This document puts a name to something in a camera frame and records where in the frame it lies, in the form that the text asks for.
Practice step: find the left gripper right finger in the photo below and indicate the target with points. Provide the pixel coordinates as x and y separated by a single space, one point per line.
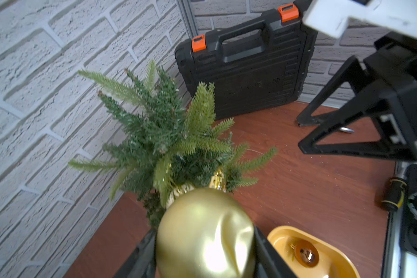
269 264

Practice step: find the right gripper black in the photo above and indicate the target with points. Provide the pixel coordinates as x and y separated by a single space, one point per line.
383 115

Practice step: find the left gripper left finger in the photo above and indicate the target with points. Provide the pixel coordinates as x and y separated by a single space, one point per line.
141 263

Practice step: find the copper ball ornament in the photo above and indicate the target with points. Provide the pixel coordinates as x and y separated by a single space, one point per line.
306 254

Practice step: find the matte gold ball ornament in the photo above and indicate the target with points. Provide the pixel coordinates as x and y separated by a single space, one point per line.
206 233

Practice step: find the shiny silver-gold ball ornament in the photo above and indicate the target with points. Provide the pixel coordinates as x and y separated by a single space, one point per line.
177 192

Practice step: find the small green christmas tree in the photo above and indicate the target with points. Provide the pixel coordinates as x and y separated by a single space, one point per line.
167 144

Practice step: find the yellow plastic tray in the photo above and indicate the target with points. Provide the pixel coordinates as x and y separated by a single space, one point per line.
333 262

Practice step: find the black tool case orange latches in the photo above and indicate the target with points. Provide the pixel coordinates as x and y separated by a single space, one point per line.
255 65

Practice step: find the yellow black screwdriver handle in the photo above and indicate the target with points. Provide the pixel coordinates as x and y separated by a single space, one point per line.
394 195

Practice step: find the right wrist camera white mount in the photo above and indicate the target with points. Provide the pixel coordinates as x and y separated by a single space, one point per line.
332 17

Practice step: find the aluminium mounting rail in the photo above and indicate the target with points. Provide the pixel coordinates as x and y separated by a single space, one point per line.
397 263

